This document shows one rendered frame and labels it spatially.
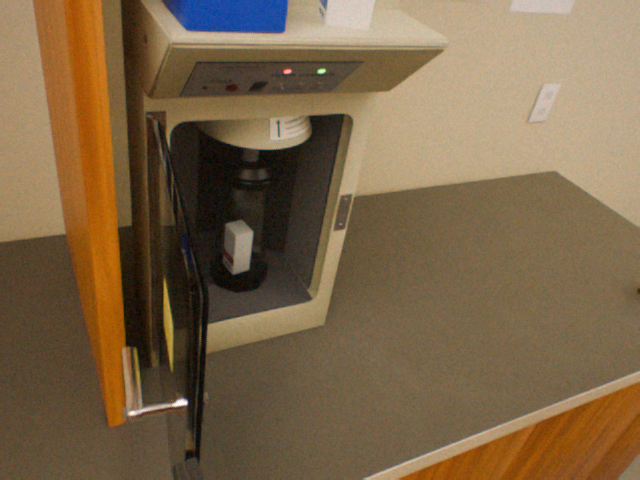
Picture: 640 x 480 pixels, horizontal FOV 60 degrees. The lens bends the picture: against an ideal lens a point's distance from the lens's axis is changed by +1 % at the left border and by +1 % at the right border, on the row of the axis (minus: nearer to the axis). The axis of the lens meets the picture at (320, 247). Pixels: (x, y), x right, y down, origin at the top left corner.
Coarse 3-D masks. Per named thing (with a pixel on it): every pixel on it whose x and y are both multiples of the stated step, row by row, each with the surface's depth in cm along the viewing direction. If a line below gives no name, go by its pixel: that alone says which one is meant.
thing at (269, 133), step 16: (208, 128) 77; (224, 128) 76; (240, 128) 75; (256, 128) 75; (272, 128) 76; (288, 128) 77; (304, 128) 80; (240, 144) 76; (256, 144) 76; (272, 144) 76; (288, 144) 78
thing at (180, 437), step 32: (160, 128) 61; (160, 160) 56; (160, 192) 58; (160, 224) 61; (160, 256) 65; (192, 256) 44; (160, 288) 68; (192, 288) 42; (160, 320) 71; (192, 320) 42; (160, 352) 76; (192, 352) 45; (160, 384) 80; (192, 384) 47; (192, 416) 50; (192, 448) 53
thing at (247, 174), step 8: (232, 152) 87; (240, 152) 87; (248, 152) 84; (256, 152) 85; (264, 152) 89; (224, 160) 85; (232, 160) 85; (240, 160) 85; (248, 160) 85; (256, 160) 86; (264, 160) 86; (272, 160) 87; (224, 168) 85; (232, 168) 84; (240, 168) 84; (248, 168) 84; (256, 168) 84; (264, 168) 85; (272, 168) 86; (240, 176) 83; (248, 176) 84; (256, 176) 84; (264, 176) 85
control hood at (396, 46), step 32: (160, 0) 57; (160, 32) 52; (192, 32) 50; (224, 32) 52; (288, 32) 55; (320, 32) 57; (352, 32) 59; (384, 32) 61; (416, 32) 63; (160, 64) 54; (192, 64) 54; (384, 64) 65; (416, 64) 67; (160, 96) 61; (192, 96) 62; (224, 96) 64
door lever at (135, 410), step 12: (132, 348) 59; (132, 360) 58; (132, 372) 56; (132, 384) 55; (132, 396) 54; (132, 408) 53; (144, 408) 54; (156, 408) 54; (168, 408) 54; (180, 408) 54; (132, 420) 53
